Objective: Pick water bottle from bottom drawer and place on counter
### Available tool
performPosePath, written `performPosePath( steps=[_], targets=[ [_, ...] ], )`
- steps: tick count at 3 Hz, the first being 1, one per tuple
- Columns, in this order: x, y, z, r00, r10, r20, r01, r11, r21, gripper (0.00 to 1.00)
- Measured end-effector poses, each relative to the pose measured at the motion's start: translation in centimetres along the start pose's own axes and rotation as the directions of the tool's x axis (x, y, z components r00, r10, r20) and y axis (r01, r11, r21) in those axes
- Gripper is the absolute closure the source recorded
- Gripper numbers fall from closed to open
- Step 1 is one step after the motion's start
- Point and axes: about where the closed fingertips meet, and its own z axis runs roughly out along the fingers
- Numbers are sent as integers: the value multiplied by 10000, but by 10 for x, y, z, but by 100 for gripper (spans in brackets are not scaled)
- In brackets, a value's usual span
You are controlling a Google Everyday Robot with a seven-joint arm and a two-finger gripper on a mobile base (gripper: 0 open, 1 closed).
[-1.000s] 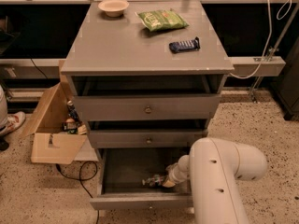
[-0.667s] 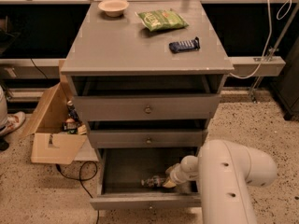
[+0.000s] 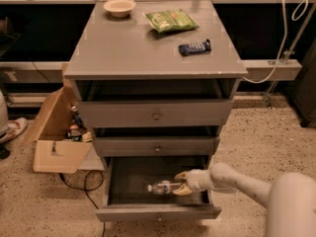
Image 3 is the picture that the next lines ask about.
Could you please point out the beige bowl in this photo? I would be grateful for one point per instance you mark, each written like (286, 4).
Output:
(119, 8)

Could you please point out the grey top drawer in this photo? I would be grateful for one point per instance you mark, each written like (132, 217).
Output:
(155, 114)

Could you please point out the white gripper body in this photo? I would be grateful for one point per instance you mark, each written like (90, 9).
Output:
(197, 180)

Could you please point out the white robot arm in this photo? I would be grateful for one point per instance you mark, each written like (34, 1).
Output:
(290, 200)

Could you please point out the grey middle drawer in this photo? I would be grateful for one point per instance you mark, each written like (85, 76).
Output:
(156, 146)

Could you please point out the white sneaker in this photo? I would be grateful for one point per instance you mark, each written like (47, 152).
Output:
(11, 129)

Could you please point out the grey drawer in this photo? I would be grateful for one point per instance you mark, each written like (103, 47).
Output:
(155, 114)
(126, 197)
(156, 146)

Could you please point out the grey trouser leg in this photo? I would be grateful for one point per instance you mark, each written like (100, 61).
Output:
(3, 115)

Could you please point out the open cardboard box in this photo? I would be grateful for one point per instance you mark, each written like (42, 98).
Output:
(54, 153)

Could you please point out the green chip bag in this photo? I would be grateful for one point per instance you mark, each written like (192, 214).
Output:
(171, 21)

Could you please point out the dark blue snack bar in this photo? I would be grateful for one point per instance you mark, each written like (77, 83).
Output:
(189, 49)

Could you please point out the bottle in cardboard box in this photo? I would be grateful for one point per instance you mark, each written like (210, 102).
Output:
(76, 117)

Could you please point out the grey bottom drawer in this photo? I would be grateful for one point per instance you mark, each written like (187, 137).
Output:
(126, 197)

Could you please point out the grey wooden drawer cabinet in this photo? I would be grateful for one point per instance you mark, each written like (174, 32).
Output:
(126, 60)

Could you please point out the clear plastic water bottle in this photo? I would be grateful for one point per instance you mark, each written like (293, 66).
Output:
(163, 187)

